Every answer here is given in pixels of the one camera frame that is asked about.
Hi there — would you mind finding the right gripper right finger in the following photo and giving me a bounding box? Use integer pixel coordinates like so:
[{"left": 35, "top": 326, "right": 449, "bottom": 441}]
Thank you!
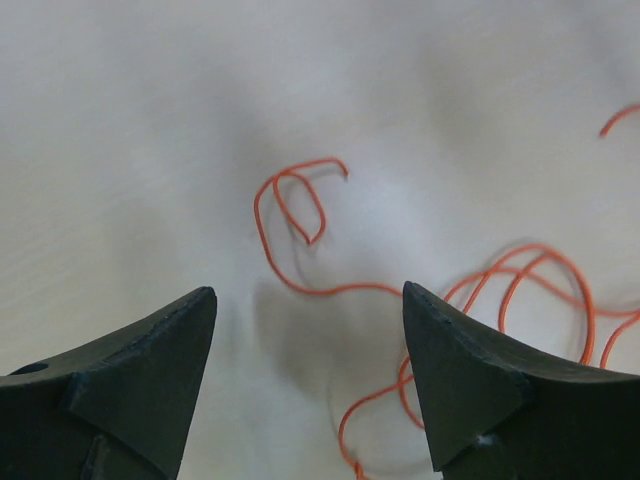
[{"left": 403, "top": 282, "right": 639, "bottom": 479}]

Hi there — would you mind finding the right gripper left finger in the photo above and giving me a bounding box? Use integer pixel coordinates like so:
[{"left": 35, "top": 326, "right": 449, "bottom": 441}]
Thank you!
[{"left": 1, "top": 287, "right": 217, "bottom": 479}]

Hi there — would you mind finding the thin wire bundle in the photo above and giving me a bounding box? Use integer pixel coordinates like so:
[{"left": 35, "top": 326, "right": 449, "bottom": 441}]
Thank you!
[{"left": 253, "top": 102, "right": 640, "bottom": 480}]

